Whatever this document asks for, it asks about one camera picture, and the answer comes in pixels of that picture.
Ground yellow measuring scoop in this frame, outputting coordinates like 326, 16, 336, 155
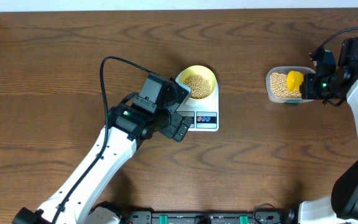
287, 70, 304, 92

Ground pale yellow plastic bowl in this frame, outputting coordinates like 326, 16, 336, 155
176, 65, 218, 101

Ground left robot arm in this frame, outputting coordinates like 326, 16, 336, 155
13, 93, 191, 223

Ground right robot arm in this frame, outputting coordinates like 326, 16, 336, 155
298, 37, 358, 223

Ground white digital kitchen scale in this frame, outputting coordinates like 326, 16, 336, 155
177, 86, 219, 132

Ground soybeans in yellow bowl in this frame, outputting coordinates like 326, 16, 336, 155
183, 75, 212, 100

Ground pile of soybeans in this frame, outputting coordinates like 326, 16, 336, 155
270, 72, 301, 98

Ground clear plastic container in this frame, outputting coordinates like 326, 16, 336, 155
266, 66, 314, 103

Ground right black cable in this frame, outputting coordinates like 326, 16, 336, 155
317, 26, 358, 52

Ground black cable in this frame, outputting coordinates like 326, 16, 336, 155
317, 26, 358, 52
51, 55, 158, 224

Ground left black cable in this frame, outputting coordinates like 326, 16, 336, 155
51, 55, 158, 224

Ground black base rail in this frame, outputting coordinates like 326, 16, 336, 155
85, 201, 301, 224

